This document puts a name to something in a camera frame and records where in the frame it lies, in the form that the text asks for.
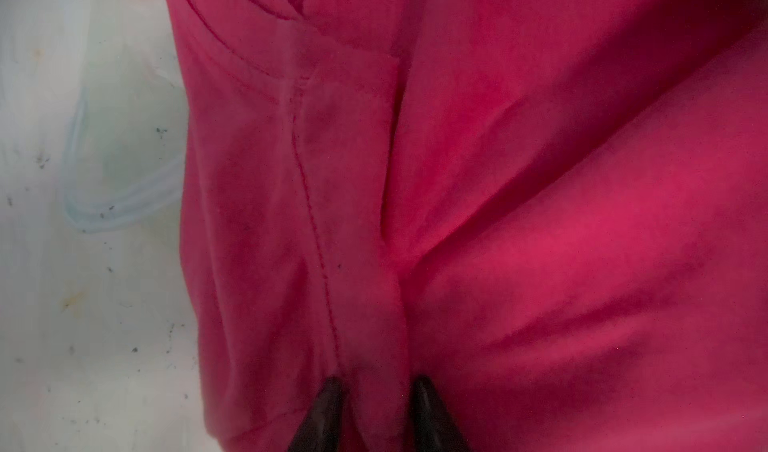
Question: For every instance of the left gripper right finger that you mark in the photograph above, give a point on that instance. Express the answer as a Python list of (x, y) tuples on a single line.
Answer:
[(433, 427)]

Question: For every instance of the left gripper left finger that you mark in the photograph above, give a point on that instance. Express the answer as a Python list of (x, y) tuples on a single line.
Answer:
[(320, 429)]

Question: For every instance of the pink t shirt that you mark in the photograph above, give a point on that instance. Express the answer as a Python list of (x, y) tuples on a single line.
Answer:
[(556, 210)]

